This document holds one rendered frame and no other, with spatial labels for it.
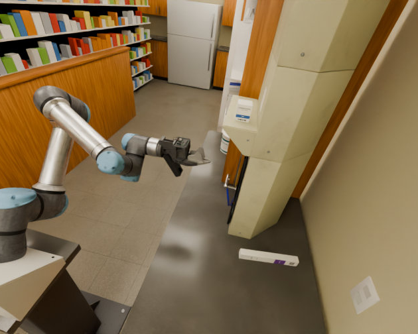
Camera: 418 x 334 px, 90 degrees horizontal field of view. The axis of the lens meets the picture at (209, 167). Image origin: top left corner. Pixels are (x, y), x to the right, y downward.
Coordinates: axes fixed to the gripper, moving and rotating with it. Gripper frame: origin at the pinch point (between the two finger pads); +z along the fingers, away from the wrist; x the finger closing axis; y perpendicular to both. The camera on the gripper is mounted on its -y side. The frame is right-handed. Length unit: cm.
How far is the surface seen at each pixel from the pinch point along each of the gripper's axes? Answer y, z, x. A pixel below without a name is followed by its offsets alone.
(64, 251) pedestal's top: -37, -51, -32
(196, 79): -108, -117, 483
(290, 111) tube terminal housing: 28.5, 23.1, -4.9
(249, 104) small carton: 25.8, 11.1, 2.1
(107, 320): -129, -51, -31
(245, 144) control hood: 14.6, 12.8, -4.9
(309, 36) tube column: 47, 21, -5
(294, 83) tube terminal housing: 36.1, 21.5, -4.9
